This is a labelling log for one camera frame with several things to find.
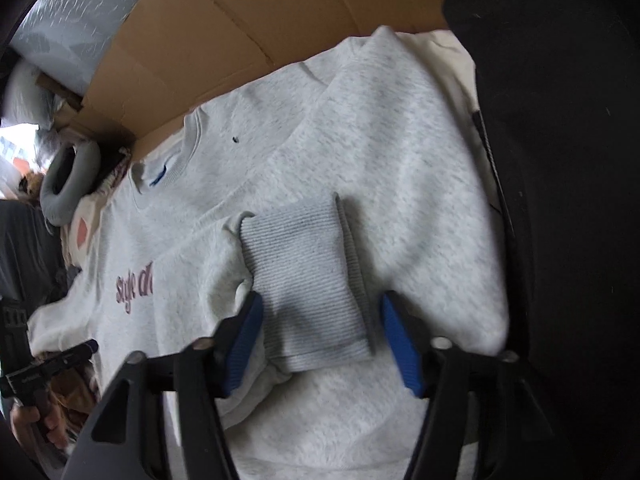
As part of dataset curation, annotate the light grey sweatshirt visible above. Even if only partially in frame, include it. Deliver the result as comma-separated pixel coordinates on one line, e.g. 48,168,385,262
27,25,511,480

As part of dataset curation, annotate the black folded garment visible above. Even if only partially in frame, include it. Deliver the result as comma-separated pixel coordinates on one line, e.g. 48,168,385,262
442,0,640,480

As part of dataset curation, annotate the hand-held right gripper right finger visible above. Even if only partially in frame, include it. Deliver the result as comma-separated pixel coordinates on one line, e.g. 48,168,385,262
381,291,583,480

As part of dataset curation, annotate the white pillow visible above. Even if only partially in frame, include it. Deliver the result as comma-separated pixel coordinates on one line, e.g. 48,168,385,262
5,62,56,128

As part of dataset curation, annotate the dark grey cushion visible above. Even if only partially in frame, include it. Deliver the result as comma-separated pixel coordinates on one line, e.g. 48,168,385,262
0,200,66,311

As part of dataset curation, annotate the flattened cardboard box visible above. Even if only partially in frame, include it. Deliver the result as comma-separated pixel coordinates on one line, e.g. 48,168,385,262
52,0,458,153

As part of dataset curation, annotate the cream printed blanket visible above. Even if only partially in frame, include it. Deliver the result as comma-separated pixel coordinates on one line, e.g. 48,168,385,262
60,30,501,281

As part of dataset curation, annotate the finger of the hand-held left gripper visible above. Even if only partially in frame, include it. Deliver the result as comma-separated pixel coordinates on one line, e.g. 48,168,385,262
47,339,100,376

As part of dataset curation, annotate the brown plush toy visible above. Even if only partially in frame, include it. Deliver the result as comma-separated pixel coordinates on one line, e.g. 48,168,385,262
17,172,43,201

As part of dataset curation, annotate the grey plastic-wrapped mattress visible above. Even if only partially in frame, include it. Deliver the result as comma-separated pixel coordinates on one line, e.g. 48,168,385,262
10,0,171,96

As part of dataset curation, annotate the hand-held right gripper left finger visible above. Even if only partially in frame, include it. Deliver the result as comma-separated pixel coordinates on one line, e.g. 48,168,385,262
62,291,265,480

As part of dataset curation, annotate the person's left hand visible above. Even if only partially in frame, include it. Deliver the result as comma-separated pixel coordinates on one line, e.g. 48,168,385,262
10,404,68,451

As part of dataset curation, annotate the grey neck pillow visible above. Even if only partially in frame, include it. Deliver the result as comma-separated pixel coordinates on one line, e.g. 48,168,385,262
40,140,101,226

